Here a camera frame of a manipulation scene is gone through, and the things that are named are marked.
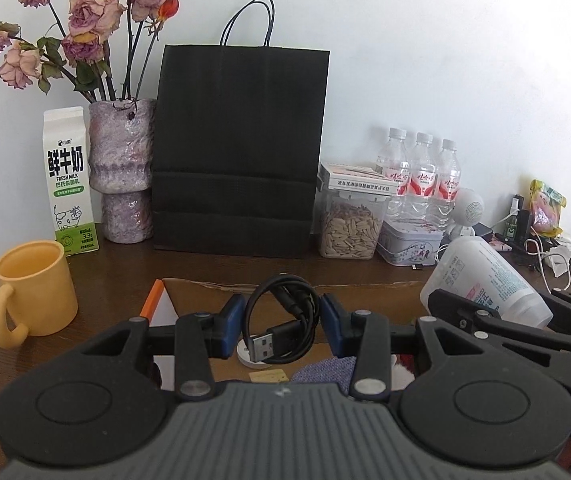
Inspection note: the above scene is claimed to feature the large white plastic jar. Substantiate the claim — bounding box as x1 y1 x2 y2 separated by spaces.
420 236 553 328

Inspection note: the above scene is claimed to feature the black usb cable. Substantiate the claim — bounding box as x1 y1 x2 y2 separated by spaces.
243 273 323 366

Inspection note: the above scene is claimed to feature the small white bottle cap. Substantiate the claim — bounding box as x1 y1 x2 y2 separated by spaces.
235 339 270 370

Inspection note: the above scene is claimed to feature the orange cardboard box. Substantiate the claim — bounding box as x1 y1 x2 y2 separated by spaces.
142 275 431 390

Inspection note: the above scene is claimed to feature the red fabric flower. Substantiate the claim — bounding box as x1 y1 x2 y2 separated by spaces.
393 354 415 379

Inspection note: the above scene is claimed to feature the grey printed tin box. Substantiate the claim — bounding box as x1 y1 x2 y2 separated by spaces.
377 219 444 266

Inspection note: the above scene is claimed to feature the small yellow matchbox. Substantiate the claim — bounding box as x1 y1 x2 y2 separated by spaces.
248 368 289 384

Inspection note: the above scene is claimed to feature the middle water bottle red label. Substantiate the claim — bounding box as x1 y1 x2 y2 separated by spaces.
405 132 437 219

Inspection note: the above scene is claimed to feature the water bottle red label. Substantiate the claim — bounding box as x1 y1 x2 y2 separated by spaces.
431 139 461 230
375 128 410 219
405 132 437 219

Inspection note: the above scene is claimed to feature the small white robot figure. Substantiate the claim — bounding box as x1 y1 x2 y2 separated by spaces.
446 188 485 240

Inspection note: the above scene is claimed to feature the clear jar of seeds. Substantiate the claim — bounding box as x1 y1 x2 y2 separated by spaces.
319 190 389 260

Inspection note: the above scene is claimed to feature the right water bottle red label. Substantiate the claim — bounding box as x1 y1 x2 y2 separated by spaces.
431 139 461 230

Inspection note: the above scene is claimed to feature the yellow pink snack bag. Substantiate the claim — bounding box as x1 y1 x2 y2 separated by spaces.
529 180 566 238

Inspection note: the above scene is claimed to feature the left water bottle red label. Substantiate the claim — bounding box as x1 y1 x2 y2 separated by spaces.
375 128 410 219

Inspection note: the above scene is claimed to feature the red white flat box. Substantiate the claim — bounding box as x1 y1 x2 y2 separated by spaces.
317 162 394 196

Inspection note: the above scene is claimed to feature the yellow ceramic mug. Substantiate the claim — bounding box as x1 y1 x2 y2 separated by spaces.
0 240 78 349

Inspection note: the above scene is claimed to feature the white green milk carton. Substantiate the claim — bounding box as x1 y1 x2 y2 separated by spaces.
42 106 100 256

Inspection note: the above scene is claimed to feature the black paper shopping bag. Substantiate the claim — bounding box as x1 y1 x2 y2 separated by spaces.
152 26 330 258

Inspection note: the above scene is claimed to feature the purple ceramic vase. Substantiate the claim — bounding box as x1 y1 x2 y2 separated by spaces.
89 99 156 244

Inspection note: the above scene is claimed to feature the dried pink rose bouquet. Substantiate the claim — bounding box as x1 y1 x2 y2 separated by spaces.
0 0 180 103

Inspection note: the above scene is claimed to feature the purple drawstring pouch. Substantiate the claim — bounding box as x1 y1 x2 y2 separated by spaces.
291 356 356 396

